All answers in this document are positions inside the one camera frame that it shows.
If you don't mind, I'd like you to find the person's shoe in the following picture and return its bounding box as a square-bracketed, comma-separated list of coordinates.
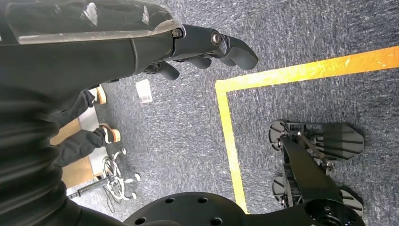
[98, 123, 122, 145]
[88, 84, 108, 106]

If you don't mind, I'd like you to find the person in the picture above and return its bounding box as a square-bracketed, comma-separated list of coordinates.
[49, 85, 121, 168]

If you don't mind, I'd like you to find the white plastic floor piece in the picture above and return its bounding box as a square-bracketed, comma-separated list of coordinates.
[136, 79, 154, 104]

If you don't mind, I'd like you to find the black rod tool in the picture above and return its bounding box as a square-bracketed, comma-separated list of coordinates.
[67, 177, 111, 200]

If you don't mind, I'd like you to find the yellow floor tape line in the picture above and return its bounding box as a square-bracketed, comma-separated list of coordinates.
[215, 46, 399, 215]

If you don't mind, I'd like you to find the black robot leg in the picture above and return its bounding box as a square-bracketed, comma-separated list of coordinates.
[278, 133, 344, 207]

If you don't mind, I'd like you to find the black robot foot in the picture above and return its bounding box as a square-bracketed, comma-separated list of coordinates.
[271, 174, 364, 218]
[268, 121, 365, 161]

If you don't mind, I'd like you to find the white cable bundle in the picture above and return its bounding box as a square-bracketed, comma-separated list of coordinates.
[102, 147, 142, 202]

